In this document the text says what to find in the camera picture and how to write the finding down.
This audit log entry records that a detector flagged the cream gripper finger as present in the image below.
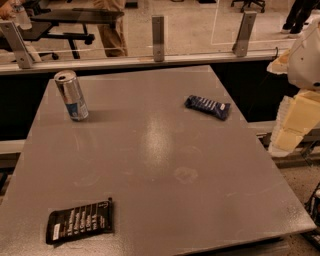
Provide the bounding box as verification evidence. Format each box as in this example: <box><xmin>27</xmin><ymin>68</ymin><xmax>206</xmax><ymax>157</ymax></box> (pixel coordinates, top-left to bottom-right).
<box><xmin>267</xmin><ymin>49</ymin><xmax>290</xmax><ymax>74</ymax></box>
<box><xmin>268</xmin><ymin>129</ymin><xmax>303</xmax><ymax>157</ymax></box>

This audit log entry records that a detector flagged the black rxbar chocolate wrapper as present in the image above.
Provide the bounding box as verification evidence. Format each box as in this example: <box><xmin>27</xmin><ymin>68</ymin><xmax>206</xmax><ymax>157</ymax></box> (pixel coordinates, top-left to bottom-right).
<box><xmin>46</xmin><ymin>197</ymin><xmax>113</xmax><ymax>244</ymax></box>

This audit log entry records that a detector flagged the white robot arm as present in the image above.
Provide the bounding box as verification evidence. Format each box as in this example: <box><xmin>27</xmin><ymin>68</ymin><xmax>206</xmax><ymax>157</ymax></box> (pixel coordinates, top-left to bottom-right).
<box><xmin>268</xmin><ymin>18</ymin><xmax>320</xmax><ymax>157</ymax></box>

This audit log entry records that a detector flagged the silver blue redbull can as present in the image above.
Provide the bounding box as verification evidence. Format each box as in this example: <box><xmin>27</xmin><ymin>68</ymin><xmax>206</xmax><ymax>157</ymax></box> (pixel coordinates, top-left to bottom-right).
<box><xmin>54</xmin><ymin>70</ymin><xmax>89</xmax><ymax>121</ymax></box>

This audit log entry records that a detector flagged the person in black trousers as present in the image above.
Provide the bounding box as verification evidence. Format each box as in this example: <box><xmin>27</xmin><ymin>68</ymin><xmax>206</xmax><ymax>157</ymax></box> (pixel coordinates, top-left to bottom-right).
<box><xmin>281</xmin><ymin>0</ymin><xmax>320</xmax><ymax>38</ymax></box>

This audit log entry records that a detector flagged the black office chair base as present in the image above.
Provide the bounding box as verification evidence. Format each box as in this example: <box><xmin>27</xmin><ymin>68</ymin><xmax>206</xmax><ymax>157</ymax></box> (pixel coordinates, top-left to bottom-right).
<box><xmin>230</xmin><ymin>0</ymin><xmax>266</xmax><ymax>13</ymax></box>

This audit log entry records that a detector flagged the black object at right edge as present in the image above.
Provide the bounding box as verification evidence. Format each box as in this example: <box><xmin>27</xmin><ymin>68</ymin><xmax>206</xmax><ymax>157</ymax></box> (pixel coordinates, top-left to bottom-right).
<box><xmin>302</xmin><ymin>183</ymin><xmax>320</xmax><ymax>251</ymax></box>

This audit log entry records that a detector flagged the dark blue snack bar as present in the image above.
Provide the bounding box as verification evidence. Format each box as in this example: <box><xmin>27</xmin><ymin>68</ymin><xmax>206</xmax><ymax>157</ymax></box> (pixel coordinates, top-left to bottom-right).
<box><xmin>184</xmin><ymin>95</ymin><xmax>231</xmax><ymax>121</ymax></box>

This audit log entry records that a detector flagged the person in khaki trousers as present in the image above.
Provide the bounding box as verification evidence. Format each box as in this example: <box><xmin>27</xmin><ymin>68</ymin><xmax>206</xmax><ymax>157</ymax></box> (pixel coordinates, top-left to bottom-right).
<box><xmin>93</xmin><ymin>0</ymin><xmax>128</xmax><ymax>57</ymax></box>

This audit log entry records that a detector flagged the black office desk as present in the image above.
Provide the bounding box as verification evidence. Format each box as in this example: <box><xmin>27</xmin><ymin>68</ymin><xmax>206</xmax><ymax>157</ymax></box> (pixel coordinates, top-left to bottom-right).
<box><xmin>31</xmin><ymin>8</ymin><xmax>124</xmax><ymax>59</ymax></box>

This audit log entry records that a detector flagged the plastic water bottle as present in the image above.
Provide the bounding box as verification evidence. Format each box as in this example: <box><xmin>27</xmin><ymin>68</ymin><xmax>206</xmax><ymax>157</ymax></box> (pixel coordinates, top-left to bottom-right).
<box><xmin>12</xmin><ymin>1</ymin><xmax>32</xmax><ymax>30</ymax></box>

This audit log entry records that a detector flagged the right metal bracket post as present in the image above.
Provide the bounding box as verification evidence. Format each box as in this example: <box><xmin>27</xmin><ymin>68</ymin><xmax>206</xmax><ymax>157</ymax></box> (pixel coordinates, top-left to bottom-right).
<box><xmin>232</xmin><ymin>11</ymin><xmax>257</xmax><ymax>57</ymax></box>

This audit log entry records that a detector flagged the metal bracket post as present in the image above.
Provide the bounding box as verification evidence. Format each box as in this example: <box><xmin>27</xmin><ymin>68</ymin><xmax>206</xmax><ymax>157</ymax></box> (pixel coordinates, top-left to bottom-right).
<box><xmin>232</xmin><ymin>11</ymin><xmax>257</xmax><ymax>57</ymax></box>
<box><xmin>152</xmin><ymin>15</ymin><xmax>164</xmax><ymax>62</ymax></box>
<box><xmin>0</xmin><ymin>21</ymin><xmax>33</xmax><ymax>69</ymax></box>

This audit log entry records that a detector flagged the middle metal bracket post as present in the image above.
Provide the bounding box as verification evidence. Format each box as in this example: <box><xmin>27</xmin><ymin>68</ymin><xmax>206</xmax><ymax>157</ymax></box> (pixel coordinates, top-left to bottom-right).
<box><xmin>152</xmin><ymin>15</ymin><xmax>164</xmax><ymax>62</ymax></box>

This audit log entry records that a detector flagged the left metal bracket post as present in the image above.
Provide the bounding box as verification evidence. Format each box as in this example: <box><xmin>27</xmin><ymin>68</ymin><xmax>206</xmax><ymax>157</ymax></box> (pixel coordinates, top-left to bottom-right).
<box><xmin>0</xmin><ymin>21</ymin><xmax>33</xmax><ymax>69</ymax></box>

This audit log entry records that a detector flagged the metal barrier rail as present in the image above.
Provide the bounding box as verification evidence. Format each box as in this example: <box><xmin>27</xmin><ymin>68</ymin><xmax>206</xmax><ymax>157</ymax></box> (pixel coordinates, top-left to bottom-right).
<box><xmin>0</xmin><ymin>47</ymin><xmax>286</xmax><ymax>75</ymax></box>

